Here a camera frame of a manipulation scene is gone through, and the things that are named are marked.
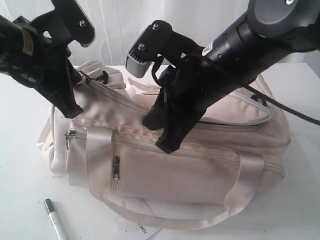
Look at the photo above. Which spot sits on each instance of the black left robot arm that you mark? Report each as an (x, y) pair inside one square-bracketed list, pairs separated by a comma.
[(19, 35)]

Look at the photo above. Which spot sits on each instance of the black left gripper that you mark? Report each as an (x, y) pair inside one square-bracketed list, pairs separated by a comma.
[(50, 73)]

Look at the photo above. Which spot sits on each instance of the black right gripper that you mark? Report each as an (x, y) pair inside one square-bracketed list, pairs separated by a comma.
[(186, 93)]

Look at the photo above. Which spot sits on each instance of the cream fabric duffel bag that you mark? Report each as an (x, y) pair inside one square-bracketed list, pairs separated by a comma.
[(229, 159)]

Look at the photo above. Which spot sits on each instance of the silver black marker pen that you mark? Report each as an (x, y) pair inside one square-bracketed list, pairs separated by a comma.
[(55, 220)]

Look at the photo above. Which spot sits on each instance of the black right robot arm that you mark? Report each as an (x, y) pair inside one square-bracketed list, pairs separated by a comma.
[(268, 31)]

